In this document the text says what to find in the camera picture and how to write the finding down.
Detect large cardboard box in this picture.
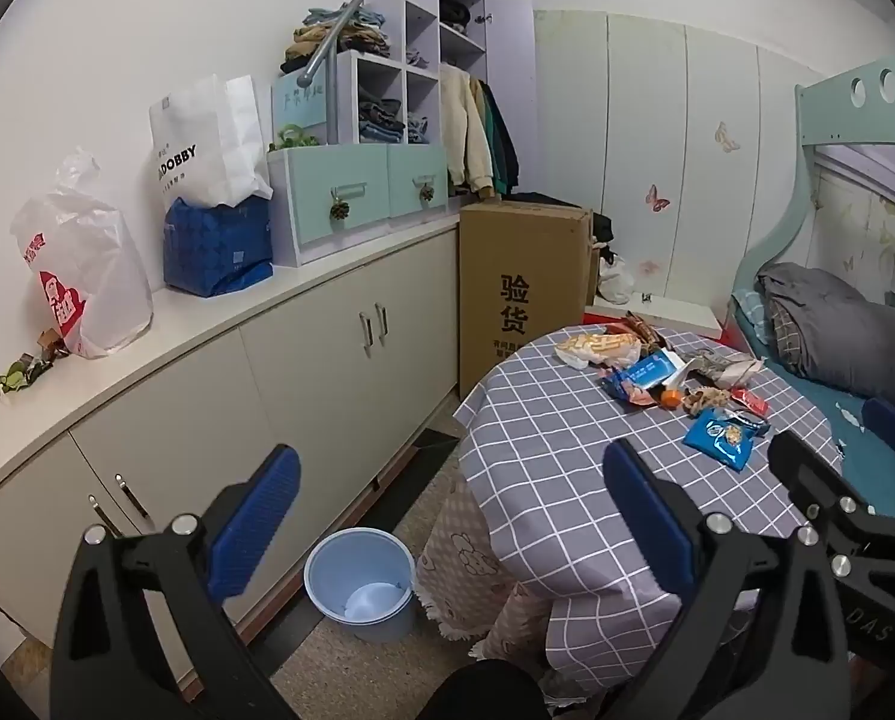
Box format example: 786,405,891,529
458,195,594,400

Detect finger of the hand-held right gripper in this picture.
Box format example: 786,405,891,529
768,431,895,580
862,396,895,466

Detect white shopping bag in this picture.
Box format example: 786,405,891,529
149,75,274,211

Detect grey plaid blanket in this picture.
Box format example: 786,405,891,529
766,296,810,377

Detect blue white foil packet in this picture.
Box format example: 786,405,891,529
603,349,690,398

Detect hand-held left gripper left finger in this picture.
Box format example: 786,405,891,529
51,444,300,720

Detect cream hanging jacket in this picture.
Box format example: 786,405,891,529
439,64,498,197

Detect grey metal handrail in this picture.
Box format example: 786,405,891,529
297,0,487,89

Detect green leaf ornament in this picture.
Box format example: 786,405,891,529
0,360,37,401

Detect grey checked tablecloth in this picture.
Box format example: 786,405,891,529
453,325,848,691

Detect green hanging jacket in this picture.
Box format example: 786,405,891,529
481,79,521,194

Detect pink bear-print table skirt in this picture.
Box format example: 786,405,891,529
415,457,555,680

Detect grey quilt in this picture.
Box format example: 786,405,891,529
758,262,895,410

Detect stack of folded clothes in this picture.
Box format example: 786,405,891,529
282,6,390,77

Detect teal two-drawer unit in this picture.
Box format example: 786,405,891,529
267,142,450,268

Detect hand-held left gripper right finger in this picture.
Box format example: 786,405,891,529
603,439,852,720

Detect white plastic bag red print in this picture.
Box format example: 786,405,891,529
10,150,154,359

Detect beige low cabinet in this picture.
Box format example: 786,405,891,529
0,210,465,691

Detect grey white bag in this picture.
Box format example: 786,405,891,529
691,349,767,392

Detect red sauce packet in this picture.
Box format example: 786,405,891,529
728,386,770,419

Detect blue cookie packet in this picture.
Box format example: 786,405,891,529
683,409,771,473

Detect green artificial plant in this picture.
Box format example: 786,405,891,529
268,125,321,154

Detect blue plastic waste bin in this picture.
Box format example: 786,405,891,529
303,529,417,642

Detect blue patterned bag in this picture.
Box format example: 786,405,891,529
163,195,274,299

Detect white board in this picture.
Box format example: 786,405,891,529
582,295,723,340

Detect orange white snack bag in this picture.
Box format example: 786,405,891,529
554,331,641,371

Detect teal fish-print bedsheet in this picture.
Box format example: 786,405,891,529
727,291,895,522

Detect brown red snack wrapper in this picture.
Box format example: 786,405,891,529
604,311,664,350

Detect folded dark jeans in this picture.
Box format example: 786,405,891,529
357,97,407,144

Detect teal bunk bed frame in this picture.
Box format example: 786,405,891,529
731,52,895,301

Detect person's black-clothed knee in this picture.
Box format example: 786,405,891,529
415,658,555,720

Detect white crumpled plastic bag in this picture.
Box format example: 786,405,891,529
597,250,633,306

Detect purple cubby shelf unit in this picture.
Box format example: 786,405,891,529
327,0,536,196

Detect teal sign board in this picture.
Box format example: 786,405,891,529
271,67,330,145

